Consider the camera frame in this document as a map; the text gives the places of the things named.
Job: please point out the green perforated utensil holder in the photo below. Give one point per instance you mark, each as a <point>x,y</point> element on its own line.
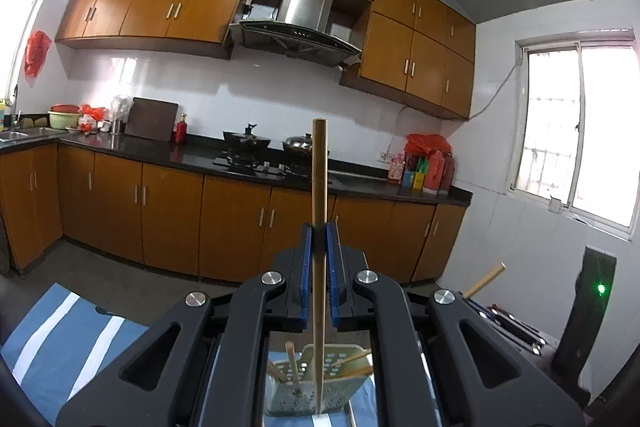
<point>340,387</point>

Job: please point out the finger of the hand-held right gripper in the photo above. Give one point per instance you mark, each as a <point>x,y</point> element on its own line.
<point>482,309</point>
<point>520,332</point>

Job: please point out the metal faucet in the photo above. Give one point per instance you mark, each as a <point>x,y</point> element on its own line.
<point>18,119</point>

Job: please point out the black kitchen countertop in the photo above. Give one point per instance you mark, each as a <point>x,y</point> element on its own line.
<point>200,154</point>

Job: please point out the metal pot with lid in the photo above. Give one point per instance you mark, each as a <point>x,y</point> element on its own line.
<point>297,144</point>

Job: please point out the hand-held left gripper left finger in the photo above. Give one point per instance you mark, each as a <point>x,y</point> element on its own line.
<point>306,277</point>

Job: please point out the red bag hanging on wall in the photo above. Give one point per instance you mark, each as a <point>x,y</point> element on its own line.
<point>37,54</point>

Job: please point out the dark red bottle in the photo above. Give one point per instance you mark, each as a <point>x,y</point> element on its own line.
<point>448,177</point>

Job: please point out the wooden base kitchen cabinets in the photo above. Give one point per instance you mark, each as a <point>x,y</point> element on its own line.
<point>170,217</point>

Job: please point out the black wok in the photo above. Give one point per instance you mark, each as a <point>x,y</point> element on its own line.
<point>247,138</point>

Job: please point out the wooden chopstick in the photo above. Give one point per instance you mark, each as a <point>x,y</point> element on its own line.
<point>320,167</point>
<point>361,372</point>
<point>291,359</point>
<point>485,279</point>
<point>275,371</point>
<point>355,358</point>

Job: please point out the dark brown cutting board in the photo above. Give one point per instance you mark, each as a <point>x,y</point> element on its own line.
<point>151,119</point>

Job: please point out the steel range hood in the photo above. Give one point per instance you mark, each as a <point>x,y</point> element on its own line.
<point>305,17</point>

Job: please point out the wall socket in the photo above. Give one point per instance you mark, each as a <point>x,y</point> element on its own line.
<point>555,205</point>

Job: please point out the blue white striped tablecloth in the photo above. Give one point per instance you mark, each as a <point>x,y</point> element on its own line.
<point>50,332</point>

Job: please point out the bright side window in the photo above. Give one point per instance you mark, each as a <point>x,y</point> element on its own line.
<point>25,7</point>

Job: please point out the small red bottle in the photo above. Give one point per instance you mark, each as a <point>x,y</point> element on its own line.
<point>181,129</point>

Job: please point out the barred window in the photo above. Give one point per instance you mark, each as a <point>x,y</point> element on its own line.
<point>555,122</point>

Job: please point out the steel cup with plastic bag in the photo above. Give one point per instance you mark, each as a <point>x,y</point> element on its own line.
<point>119,119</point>

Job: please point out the large red bottle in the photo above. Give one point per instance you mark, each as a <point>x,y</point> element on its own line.
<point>434,174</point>

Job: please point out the red plastic bag over bottles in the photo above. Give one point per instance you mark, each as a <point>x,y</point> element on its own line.
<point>427,144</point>

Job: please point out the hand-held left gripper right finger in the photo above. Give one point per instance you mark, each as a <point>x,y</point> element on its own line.
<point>332,277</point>

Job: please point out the wooden wall kitchen cabinets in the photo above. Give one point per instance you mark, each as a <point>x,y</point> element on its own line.
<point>150,2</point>

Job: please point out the pink patterned bottle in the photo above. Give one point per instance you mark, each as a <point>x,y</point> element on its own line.
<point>396,169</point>

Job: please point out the steel sink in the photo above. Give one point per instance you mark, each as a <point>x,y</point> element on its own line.
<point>25,134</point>

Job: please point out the black gas stove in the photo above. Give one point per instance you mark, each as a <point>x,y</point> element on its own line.
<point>250,164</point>

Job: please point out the green plastic basin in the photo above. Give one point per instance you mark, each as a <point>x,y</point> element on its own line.
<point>64,119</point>

